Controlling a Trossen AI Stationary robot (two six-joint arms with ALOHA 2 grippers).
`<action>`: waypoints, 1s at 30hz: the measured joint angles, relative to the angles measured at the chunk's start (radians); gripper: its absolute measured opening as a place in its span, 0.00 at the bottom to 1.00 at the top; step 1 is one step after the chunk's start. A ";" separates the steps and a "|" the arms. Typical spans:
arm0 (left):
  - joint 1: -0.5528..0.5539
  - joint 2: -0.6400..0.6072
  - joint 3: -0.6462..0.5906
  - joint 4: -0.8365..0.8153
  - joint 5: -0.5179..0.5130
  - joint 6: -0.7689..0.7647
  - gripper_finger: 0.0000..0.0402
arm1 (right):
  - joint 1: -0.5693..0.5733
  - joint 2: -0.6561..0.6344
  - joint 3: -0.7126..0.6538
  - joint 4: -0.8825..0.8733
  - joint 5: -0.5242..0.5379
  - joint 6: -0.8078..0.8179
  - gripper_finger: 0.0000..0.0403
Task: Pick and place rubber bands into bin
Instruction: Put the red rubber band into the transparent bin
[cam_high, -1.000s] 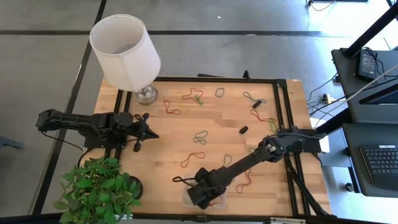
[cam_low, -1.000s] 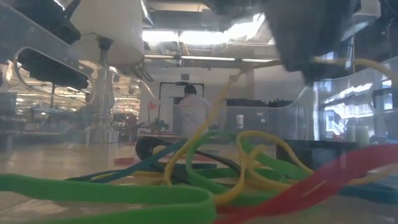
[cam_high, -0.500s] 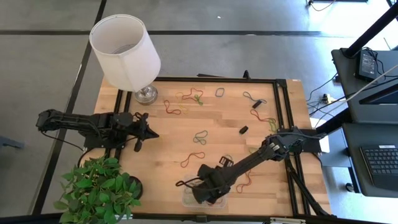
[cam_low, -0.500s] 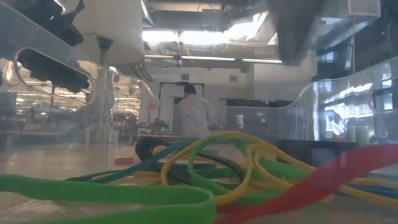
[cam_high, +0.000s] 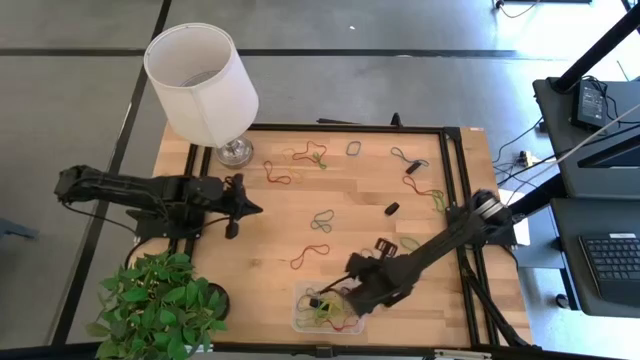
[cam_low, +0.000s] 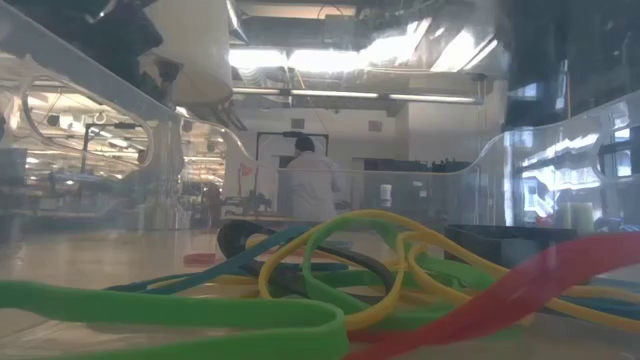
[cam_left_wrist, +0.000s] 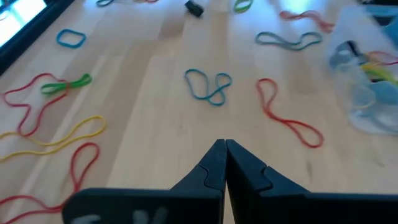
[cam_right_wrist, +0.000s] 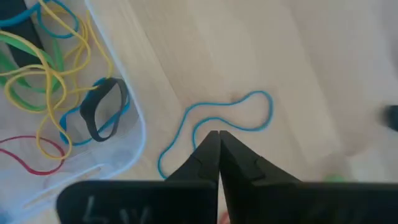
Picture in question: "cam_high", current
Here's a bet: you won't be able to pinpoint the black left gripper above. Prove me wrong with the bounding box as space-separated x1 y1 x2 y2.
209 173 264 240

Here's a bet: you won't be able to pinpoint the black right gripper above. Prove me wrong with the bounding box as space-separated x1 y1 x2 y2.
319 238 416 316

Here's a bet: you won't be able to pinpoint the yellow rubber band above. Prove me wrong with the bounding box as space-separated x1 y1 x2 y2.
319 295 357 321
282 147 305 184

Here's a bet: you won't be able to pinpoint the clear plastic bin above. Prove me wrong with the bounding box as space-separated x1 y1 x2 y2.
291 277 366 336

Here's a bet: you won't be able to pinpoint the white shade table lamp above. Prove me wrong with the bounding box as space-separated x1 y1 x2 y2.
143 22 260 169

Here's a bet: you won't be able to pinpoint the green potted plant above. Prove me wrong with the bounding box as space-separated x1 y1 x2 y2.
85 250 232 360

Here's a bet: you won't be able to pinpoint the white label plate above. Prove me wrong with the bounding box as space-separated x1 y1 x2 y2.
432 348 494 360

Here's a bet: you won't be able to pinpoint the pale power strip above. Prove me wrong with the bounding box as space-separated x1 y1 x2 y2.
514 149 542 169

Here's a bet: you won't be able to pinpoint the grey floor object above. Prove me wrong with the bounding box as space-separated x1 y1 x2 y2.
0 218 40 242

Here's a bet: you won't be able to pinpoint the black keyboard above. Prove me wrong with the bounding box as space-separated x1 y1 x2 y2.
578 231 640 309

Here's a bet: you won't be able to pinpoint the black desk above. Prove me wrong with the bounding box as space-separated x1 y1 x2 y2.
531 76 640 319

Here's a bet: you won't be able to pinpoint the black power adapter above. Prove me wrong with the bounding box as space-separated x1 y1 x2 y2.
571 79 609 129

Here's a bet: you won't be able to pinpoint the black diagonal pole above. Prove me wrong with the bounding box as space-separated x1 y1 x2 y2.
551 3 640 94

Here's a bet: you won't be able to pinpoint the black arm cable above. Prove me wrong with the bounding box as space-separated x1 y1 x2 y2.
62 199 151 274

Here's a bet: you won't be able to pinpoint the black cable bundle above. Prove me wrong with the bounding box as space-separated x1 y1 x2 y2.
455 243 542 350

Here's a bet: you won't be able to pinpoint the black floor cables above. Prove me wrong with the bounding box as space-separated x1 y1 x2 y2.
491 115 551 189

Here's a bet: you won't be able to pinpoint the thin white cable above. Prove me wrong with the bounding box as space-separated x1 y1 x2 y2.
499 102 640 204

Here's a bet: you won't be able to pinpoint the black ceiling-side cable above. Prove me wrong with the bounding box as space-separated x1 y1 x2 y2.
492 0 542 20

